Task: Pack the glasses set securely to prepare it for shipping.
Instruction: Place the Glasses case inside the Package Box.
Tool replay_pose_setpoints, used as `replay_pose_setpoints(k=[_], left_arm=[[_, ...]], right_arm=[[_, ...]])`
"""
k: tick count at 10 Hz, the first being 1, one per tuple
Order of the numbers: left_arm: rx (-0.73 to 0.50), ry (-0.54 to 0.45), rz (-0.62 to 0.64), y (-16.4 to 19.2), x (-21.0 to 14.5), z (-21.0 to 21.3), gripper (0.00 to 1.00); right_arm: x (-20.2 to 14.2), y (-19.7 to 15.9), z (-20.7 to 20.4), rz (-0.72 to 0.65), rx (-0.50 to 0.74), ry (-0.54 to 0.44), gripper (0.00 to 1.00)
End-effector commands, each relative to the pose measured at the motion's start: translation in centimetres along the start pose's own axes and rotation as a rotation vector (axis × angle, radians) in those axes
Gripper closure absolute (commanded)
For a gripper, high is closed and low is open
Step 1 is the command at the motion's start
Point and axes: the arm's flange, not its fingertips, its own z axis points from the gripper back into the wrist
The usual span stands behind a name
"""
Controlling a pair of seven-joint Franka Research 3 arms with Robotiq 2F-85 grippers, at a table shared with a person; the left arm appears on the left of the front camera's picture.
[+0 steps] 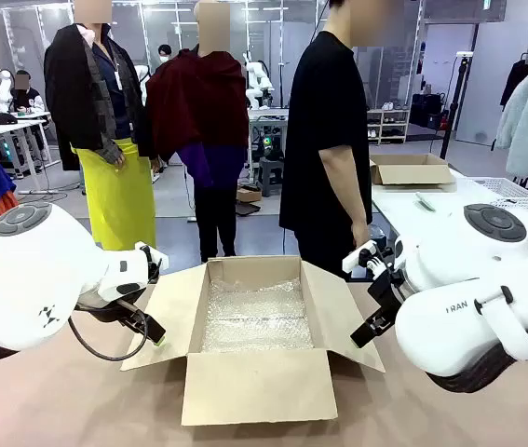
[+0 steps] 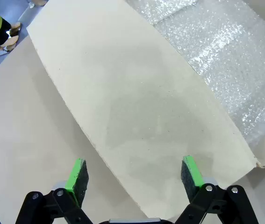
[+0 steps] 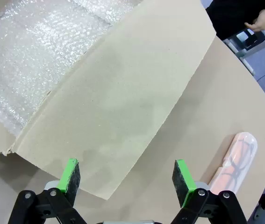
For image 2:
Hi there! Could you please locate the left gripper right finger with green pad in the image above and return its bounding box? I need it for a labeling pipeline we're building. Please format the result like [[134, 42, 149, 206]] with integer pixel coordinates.
[[174, 155, 260, 224]]

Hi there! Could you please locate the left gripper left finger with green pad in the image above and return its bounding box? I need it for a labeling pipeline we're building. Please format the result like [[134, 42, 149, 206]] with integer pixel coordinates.
[[15, 158, 90, 224]]

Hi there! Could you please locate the large open cardboard box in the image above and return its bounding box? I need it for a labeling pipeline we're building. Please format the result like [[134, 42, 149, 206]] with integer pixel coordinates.
[[26, 0, 265, 220]]

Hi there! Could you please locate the clear bubble wrap sheet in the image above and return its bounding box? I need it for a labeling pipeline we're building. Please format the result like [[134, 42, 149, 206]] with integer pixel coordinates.
[[125, 0, 265, 147]]

